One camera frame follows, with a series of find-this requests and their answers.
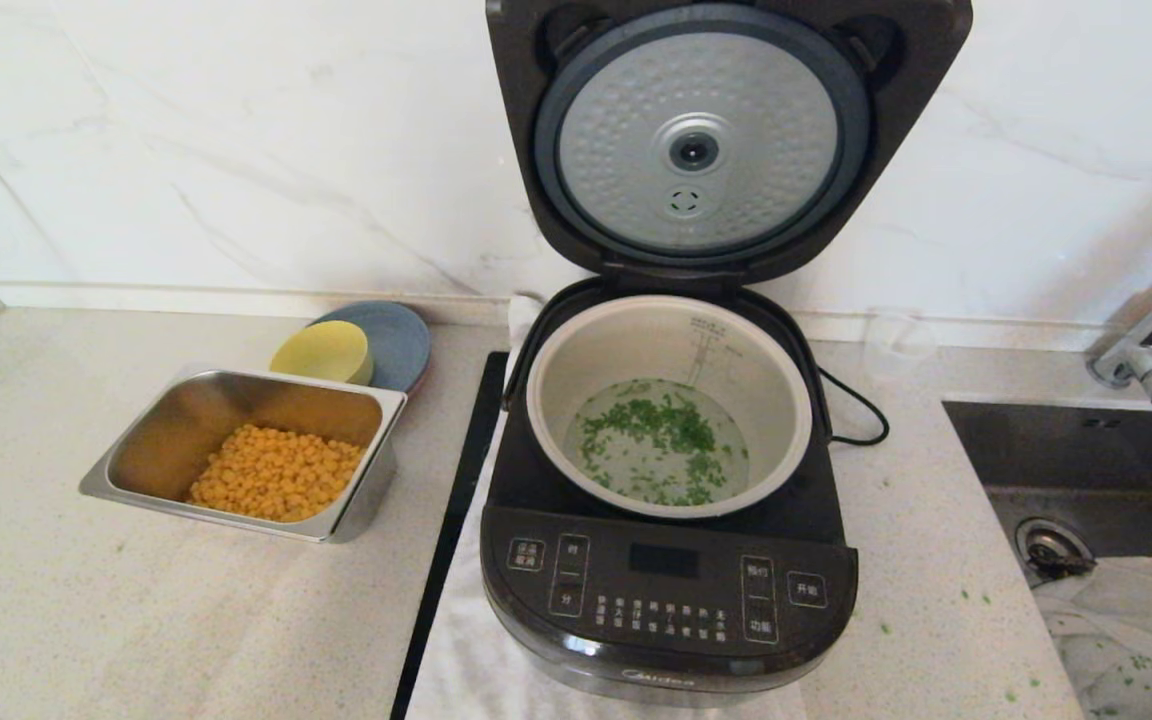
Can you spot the black flat strip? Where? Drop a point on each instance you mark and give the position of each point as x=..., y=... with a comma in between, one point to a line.
x=456, y=520

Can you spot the yellow small bowl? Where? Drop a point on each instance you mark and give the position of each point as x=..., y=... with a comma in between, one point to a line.
x=321, y=355

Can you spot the chopped green onions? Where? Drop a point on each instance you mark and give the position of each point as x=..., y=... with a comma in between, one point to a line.
x=656, y=440

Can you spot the black rice cooker lid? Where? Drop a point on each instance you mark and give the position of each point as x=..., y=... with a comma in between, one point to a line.
x=636, y=130

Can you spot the black Midea rice cooker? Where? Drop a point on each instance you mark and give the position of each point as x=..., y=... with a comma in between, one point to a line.
x=666, y=600

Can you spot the blue grey plate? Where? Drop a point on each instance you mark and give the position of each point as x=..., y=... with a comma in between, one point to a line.
x=401, y=340

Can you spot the metal sink drain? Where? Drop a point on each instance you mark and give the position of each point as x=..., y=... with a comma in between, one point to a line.
x=1051, y=545

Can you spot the white terry towel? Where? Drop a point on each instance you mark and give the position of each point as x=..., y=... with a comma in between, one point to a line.
x=456, y=650

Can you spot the yellow corn kernels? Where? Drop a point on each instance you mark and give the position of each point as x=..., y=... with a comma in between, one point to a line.
x=276, y=475

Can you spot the white crumpled cloth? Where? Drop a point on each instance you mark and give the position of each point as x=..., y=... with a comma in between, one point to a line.
x=1116, y=640

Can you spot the stainless steel tray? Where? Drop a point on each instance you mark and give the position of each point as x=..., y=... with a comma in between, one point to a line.
x=186, y=420

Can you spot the clear measuring cup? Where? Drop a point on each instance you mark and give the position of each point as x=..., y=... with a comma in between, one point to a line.
x=896, y=340

